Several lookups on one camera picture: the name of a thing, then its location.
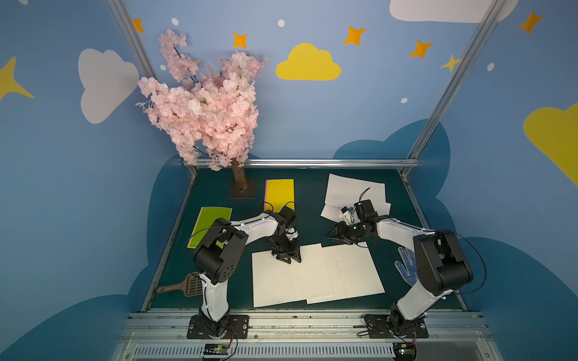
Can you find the yellow cover notebook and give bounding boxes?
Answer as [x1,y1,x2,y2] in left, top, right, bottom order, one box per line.
[263,179,295,213]

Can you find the green cover notebook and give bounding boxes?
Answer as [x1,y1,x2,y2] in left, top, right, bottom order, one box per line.
[187,207,233,249]

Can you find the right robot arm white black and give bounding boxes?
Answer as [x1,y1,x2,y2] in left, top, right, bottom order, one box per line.
[327,216,474,332]

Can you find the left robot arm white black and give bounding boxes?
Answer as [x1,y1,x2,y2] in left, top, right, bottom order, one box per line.
[188,206,302,338]

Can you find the small open notebook far right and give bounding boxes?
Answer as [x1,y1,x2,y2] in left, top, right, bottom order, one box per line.
[321,202,391,225]

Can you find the brown litter scoop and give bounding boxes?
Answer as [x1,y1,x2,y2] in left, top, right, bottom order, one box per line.
[156,272,204,298]

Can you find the left controller board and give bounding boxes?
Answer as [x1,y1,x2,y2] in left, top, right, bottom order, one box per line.
[203,344,230,358]

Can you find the controller board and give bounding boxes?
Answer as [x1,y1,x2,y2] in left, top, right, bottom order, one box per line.
[203,344,230,358]
[393,343,417,361]

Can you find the right controller board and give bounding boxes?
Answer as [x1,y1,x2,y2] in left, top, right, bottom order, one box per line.
[393,343,417,361]

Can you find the pink cherry blossom tree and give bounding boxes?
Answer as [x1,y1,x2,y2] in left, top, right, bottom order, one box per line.
[138,29,268,193]

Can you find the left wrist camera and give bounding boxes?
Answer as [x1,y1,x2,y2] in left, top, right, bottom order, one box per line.
[285,227,299,242]

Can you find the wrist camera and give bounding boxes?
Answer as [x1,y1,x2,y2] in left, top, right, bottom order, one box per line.
[285,227,299,242]
[340,199,378,225]

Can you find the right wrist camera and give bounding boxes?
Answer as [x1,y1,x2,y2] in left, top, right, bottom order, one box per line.
[340,199,378,225]

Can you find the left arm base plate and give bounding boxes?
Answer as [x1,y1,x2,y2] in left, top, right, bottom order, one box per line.
[186,313,249,339]

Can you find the aluminium rail back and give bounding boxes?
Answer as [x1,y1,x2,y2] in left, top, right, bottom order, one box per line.
[184,157,420,170]

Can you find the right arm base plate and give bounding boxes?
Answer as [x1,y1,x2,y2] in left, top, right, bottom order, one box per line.
[363,313,429,340]

